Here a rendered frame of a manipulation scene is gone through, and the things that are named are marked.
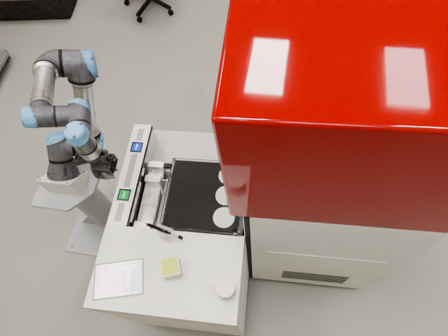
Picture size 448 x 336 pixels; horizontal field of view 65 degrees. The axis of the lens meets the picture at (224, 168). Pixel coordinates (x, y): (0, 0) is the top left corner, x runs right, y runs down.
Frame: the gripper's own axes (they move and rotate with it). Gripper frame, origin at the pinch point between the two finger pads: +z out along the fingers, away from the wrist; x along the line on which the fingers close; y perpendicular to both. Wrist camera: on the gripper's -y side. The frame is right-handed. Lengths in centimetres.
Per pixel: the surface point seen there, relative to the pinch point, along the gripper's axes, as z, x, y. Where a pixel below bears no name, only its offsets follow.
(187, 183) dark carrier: 25.6, 11.2, 28.1
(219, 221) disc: 26, -7, 46
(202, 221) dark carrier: 25.7, -7.7, 38.1
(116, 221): 20.0, -12.7, 0.0
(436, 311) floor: 116, -23, 175
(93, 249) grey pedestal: 114, -6, -54
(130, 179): 20.0, 8.2, 1.5
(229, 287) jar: 10, -38, 55
